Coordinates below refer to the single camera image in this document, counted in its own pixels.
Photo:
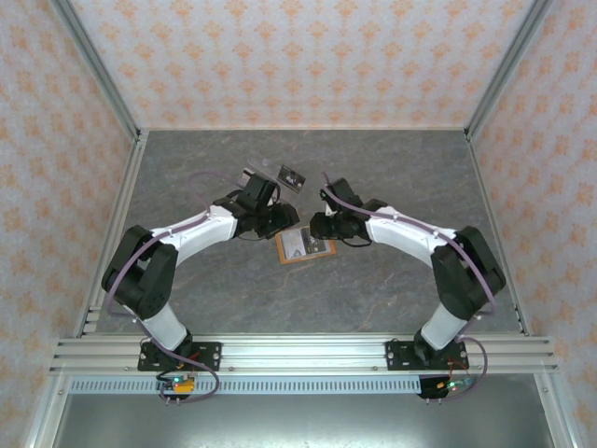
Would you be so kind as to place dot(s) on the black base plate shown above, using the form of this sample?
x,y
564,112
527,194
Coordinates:
x,y
396,357
210,354

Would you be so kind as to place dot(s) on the black credit card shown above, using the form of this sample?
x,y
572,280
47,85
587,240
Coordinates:
x,y
292,178

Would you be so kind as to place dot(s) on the orange card wallet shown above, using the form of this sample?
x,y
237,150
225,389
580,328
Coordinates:
x,y
298,261

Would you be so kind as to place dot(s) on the right control board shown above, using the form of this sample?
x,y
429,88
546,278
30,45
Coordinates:
x,y
448,386

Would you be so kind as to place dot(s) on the grey metal front panel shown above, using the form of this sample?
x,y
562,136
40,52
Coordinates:
x,y
303,420

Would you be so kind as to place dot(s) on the aluminium frame post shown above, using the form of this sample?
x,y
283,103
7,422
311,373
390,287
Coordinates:
x,y
99,70
505,70

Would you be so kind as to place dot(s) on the left control board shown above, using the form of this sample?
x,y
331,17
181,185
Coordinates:
x,y
179,385

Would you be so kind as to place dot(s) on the aluminium mounting rail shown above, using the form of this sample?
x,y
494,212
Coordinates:
x,y
303,354

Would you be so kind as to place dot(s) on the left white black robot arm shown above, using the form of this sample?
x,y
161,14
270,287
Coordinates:
x,y
200,233

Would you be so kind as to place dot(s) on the pale glossy card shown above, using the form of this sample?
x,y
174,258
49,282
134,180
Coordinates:
x,y
294,245

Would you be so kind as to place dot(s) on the control board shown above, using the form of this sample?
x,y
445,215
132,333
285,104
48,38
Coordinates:
x,y
179,385
448,386

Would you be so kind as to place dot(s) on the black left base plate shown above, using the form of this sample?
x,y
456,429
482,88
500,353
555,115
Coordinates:
x,y
210,354

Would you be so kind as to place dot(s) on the aluminium floor rail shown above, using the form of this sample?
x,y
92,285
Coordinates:
x,y
485,186
136,158

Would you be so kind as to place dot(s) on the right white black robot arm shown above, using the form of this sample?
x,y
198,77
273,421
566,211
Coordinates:
x,y
406,235

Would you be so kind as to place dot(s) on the aluminium back edge strip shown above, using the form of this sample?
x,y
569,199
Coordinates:
x,y
303,127

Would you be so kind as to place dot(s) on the aluminium front frame leg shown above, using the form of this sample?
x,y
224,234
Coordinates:
x,y
562,420
45,420

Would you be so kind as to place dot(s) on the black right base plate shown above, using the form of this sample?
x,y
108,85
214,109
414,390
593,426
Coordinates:
x,y
396,357

